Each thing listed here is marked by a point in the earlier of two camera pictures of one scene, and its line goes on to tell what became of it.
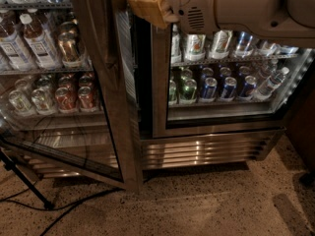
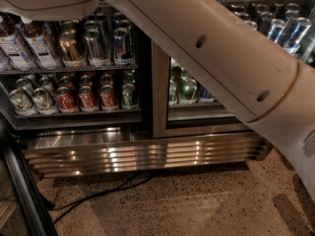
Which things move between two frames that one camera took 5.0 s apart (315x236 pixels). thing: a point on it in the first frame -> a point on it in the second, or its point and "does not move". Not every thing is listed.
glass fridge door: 68,79 -> 23,211
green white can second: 43,98 does not move
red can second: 85,97 does not move
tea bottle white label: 38,44 does not move
